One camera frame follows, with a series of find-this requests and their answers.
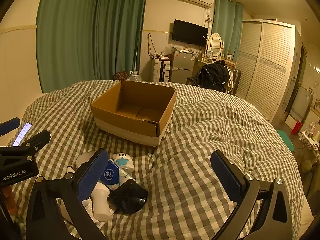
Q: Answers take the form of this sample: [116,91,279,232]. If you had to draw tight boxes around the shelf with small bottles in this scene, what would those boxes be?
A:
[301,121,320,150]

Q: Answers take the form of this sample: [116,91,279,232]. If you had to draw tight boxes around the black jacket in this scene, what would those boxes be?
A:
[195,60,232,92]

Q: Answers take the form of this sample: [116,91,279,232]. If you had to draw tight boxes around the brown cardboard box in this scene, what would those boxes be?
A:
[90,80,177,147]

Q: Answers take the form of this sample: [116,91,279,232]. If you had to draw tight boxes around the white bear toy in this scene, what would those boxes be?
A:
[112,153,135,180]

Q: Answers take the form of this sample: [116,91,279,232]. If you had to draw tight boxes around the teal curtain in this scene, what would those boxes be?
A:
[212,0,244,68]

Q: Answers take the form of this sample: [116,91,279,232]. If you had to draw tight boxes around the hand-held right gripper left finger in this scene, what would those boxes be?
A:
[26,148,109,240]

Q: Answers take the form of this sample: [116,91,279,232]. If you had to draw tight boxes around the white suitcase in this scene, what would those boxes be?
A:
[151,57,171,82]

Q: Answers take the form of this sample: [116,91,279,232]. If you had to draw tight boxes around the red fire extinguisher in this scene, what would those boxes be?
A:
[291,120,302,135]

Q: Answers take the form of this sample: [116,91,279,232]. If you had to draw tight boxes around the white plastic bottle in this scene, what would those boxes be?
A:
[91,182,112,220]

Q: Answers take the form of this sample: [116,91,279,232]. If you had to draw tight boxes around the teal stool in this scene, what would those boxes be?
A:
[276,130,295,152]

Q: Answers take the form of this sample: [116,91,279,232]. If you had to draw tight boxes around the white tape roll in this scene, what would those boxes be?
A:
[76,152,97,173]

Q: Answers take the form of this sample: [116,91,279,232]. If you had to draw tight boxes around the blue packet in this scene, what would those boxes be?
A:
[101,159,122,184]

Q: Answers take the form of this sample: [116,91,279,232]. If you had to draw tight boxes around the grey small fridge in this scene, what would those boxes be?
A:
[170,51,196,82]

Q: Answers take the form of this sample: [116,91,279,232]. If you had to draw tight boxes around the black wall television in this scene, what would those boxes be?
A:
[171,19,209,47]

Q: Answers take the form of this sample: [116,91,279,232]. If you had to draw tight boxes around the white oval mirror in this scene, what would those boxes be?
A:
[207,33,223,58]

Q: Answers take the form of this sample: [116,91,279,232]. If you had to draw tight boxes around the smartphone with lit screen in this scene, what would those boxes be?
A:
[11,122,33,147]

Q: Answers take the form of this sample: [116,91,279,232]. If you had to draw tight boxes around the green curtain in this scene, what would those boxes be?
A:
[36,0,148,93]

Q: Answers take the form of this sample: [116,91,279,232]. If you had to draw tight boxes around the dark chair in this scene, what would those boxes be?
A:
[186,70,201,86]

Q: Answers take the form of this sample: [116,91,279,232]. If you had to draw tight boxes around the wooden dressing table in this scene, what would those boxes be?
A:
[196,57,237,68]

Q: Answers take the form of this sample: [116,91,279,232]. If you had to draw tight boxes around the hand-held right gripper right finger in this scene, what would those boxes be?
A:
[210,150,293,240]

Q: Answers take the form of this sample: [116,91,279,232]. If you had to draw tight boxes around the white louvred wardrobe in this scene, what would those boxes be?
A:
[235,20,295,123]

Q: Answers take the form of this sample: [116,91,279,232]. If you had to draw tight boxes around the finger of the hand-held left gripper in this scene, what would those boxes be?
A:
[0,129,51,158]
[0,117,21,137]

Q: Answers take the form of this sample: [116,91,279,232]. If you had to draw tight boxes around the black glossy pouch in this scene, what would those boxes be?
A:
[107,179,149,214]

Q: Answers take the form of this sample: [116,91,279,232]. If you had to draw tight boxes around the clear plastic bags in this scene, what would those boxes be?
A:
[127,71,142,82]

